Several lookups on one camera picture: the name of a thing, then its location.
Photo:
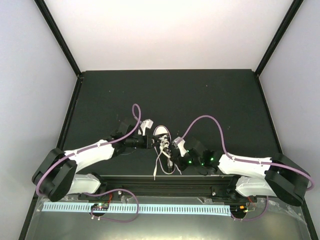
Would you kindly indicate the small circuit board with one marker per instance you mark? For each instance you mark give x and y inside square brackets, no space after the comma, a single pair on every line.
[100,207]
[245,208]

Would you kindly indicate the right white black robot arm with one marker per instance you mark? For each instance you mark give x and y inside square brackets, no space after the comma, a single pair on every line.
[276,176]

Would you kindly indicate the light blue slotted cable duct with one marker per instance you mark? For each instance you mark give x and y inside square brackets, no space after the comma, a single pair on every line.
[132,208]

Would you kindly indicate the right small circuit board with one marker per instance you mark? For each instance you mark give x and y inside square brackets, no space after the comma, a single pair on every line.
[245,208]

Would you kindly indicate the white shoelace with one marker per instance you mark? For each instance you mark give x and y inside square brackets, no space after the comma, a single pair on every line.
[164,151]

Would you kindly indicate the left small circuit board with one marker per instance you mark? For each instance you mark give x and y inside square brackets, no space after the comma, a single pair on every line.
[100,207]

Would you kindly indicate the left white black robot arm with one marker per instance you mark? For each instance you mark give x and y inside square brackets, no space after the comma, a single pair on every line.
[58,175]

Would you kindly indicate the black frame post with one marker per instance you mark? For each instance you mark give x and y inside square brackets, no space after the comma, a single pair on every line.
[280,32]
[50,21]

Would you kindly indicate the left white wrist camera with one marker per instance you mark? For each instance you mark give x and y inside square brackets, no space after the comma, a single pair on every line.
[144,126]

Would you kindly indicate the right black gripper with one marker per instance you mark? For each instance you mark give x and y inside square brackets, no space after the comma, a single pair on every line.
[181,166]

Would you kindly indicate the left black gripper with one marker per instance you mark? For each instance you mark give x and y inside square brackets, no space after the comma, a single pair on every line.
[147,144]

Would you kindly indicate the left black frame post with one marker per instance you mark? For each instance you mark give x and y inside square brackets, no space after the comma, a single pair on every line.
[50,21]

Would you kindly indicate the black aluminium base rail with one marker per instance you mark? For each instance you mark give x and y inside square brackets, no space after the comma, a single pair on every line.
[225,189]

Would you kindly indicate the right black frame post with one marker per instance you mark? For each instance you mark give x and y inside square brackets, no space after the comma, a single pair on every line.
[280,32]

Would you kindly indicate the black white sneaker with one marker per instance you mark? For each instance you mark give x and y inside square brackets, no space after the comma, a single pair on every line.
[161,129]

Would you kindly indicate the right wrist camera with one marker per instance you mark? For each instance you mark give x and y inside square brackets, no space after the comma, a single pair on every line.
[178,144]

